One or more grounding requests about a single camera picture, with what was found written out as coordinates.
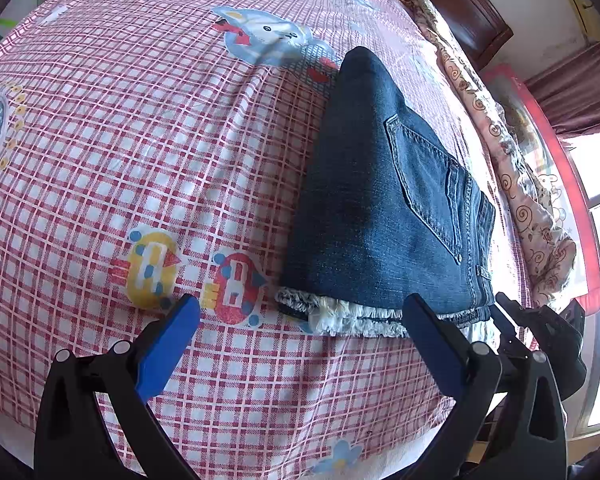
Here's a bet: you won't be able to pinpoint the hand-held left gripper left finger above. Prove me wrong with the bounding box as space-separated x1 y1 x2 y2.
34 294 201 480

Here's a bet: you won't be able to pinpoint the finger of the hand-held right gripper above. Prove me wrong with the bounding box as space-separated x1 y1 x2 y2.
495 291 534 361

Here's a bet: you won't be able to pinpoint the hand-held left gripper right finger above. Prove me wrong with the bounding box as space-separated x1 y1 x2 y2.
402 293 568 480

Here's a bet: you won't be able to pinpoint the blue denim pants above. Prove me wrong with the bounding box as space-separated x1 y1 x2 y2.
275 46 497 337

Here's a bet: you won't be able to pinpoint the beige swirl-print quilt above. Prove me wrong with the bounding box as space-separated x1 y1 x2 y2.
397 0 579 307

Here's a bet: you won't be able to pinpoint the pink checked bed sheet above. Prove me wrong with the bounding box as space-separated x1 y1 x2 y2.
0 0 536 480

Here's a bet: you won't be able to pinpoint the mauve curtain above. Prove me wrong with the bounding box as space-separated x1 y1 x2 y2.
524 37 600 137

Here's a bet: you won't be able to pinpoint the dark wooden headboard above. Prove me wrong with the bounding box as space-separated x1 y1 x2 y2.
340 0 514 69

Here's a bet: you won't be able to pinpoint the flower-print wardrobe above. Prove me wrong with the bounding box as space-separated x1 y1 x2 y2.
0 0 46 61

